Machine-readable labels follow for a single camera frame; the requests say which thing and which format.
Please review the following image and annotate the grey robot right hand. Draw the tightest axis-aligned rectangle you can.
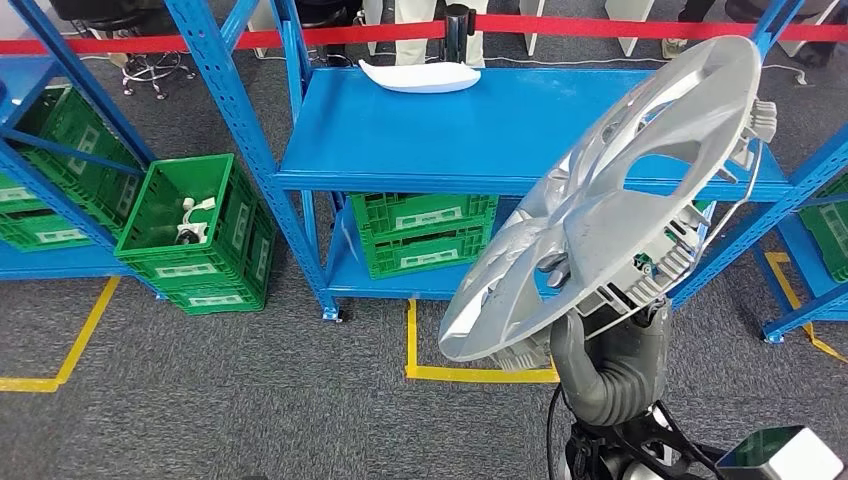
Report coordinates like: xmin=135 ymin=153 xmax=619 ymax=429
xmin=537 ymin=250 xmax=672 ymax=376

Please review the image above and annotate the silver plastic wheel cover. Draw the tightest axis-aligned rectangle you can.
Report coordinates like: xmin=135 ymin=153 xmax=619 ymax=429
xmin=438 ymin=34 xmax=780 ymax=372

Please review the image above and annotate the blue metal shelf rack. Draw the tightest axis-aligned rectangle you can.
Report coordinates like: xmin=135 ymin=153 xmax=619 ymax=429
xmin=0 ymin=0 xmax=167 ymax=299
xmin=751 ymin=198 xmax=848 ymax=346
xmin=164 ymin=0 xmax=848 ymax=324

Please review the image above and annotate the white plastic panel part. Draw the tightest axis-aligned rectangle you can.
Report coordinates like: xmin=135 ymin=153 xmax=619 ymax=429
xmin=357 ymin=58 xmax=482 ymax=95

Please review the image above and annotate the person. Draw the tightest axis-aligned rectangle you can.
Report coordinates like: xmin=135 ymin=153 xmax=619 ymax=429
xmin=395 ymin=0 xmax=490 ymax=69
xmin=49 ymin=0 xmax=167 ymax=28
xmin=661 ymin=0 xmax=848 ymax=69

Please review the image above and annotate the red barrier belt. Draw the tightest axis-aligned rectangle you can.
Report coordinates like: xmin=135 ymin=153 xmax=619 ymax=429
xmin=475 ymin=14 xmax=848 ymax=44
xmin=0 ymin=21 xmax=446 ymax=56

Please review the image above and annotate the white adapter box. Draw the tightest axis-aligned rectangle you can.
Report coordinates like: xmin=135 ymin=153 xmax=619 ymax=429
xmin=174 ymin=221 xmax=212 ymax=248

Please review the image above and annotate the green open plastic crate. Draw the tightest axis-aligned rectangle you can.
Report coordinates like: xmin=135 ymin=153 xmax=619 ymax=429
xmin=114 ymin=153 xmax=278 ymax=289

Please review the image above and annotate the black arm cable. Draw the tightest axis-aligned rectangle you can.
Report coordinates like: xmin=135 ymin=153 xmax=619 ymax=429
xmin=545 ymin=384 xmax=564 ymax=480

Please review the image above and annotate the black stanchion post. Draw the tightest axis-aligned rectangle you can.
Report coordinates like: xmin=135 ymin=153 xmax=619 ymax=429
xmin=443 ymin=3 xmax=477 ymax=66

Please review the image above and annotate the white plug cable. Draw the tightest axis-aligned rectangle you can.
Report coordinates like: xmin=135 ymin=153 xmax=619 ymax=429
xmin=180 ymin=196 xmax=219 ymax=227

